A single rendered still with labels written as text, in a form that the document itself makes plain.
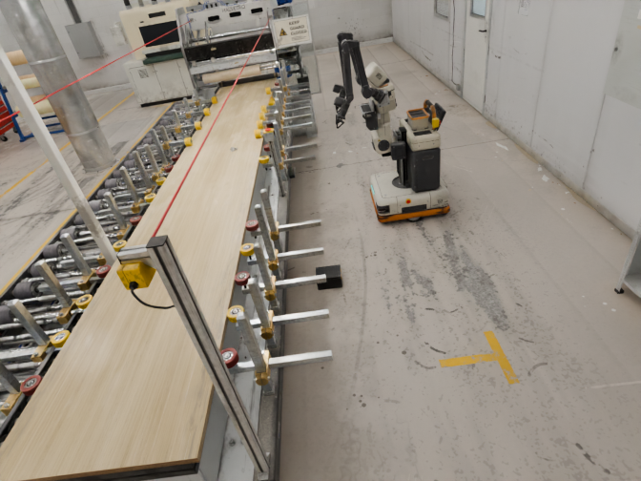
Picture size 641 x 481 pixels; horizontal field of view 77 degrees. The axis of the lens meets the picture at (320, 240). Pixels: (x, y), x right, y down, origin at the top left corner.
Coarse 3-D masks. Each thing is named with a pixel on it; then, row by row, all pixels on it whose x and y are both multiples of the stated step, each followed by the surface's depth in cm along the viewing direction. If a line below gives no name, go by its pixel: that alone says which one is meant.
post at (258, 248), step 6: (258, 246) 187; (258, 252) 188; (258, 258) 190; (264, 258) 193; (258, 264) 192; (264, 264) 193; (264, 270) 194; (264, 276) 197; (270, 276) 201; (264, 282) 199; (270, 282) 199; (270, 288) 201; (276, 300) 206
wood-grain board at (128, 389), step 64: (256, 128) 393; (192, 192) 295; (192, 256) 226; (128, 320) 190; (64, 384) 164; (128, 384) 159; (192, 384) 154; (0, 448) 144; (64, 448) 140; (128, 448) 136; (192, 448) 133
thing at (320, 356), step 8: (312, 352) 165; (320, 352) 165; (328, 352) 164; (272, 360) 165; (280, 360) 165; (288, 360) 164; (296, 360) 163; (304, 360) 163; (312, 360) 164; (320, 360) 164; (328, 360) 164; (232, 368) 165; (240, 368) 165; (248, 368) 165
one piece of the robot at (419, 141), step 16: (432, 112) 336; (400, 128) 361; (432, 128) 343; (416, 144) 339; (432, 144) 339; (400, 160) 375; (416, 160) 347; (432, 160) 348; (400, 176) 384; (416, 176) 355; (432, 176) 356; (416, 192) 368
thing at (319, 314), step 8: (304, 312) 187; (312, 312) 186; (320, 312) 185; (328, 312) 185; (256, 320) 187; (280, 320) 185; (288, 320) 185; (296, 320) 185; (304, 320) 186; (312, 320) 186
